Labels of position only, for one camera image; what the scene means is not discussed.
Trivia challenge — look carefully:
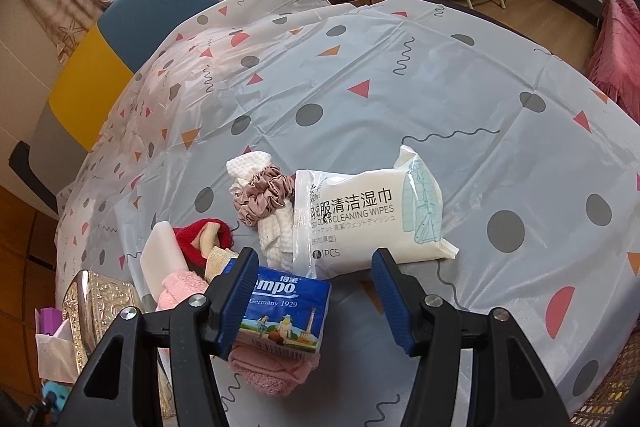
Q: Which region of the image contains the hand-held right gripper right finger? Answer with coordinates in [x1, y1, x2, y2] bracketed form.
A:
[371, 247, 571, 427]

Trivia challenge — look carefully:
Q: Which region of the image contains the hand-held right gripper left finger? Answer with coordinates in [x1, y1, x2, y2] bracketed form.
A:
[55, 248, 261, 427]

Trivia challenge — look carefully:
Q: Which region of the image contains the blue pocket tissue pack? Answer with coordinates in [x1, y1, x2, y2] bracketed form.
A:
[222, 259, 333, 360]

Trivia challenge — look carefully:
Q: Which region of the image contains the white wet wipes pack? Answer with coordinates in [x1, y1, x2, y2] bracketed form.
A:
[291, 144, 460, 280]

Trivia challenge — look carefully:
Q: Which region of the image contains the beige knit cloth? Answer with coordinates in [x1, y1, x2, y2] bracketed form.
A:
[197, 227, 233, 282]

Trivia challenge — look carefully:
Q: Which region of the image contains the light pink fluffy cloth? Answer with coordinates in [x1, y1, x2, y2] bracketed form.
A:
[155, 271, 211, 312]

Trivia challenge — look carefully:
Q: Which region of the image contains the white waffle cloth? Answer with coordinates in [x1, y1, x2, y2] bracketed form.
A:
[226, 151, 301, 270]

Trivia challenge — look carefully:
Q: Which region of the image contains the red fluffy sock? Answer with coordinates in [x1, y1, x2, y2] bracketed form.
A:
[172, 218, 236, 278]

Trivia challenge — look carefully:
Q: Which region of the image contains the salmon pink towel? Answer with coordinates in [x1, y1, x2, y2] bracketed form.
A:
[227, 341, 321, 398]

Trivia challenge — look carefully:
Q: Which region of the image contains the pink satin scrunchie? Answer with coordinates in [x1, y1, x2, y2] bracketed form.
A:
[234, 163, 297, 228]

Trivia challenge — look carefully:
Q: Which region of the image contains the silver embossed tissue box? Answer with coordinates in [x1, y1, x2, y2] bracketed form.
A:
[61, 271, 146, 364]

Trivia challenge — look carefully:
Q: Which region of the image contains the purple box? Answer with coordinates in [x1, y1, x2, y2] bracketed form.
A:
[35, 307, 63, 336]

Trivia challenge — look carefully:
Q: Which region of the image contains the patterned plastic tablecloth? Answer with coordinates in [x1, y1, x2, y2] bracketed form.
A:
[55, 0, 640, 427]

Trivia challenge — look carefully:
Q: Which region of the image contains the woven floor mat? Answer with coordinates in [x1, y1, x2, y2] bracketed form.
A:
[570, 372, 640, 427]

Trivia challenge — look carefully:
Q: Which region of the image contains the colour-block padded chair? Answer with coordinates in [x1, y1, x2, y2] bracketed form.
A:
[9, 0, 221, 215]

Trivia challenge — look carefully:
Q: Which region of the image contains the pink ruffled blanket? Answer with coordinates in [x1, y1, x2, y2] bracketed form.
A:
[585, 0, 640, 122]

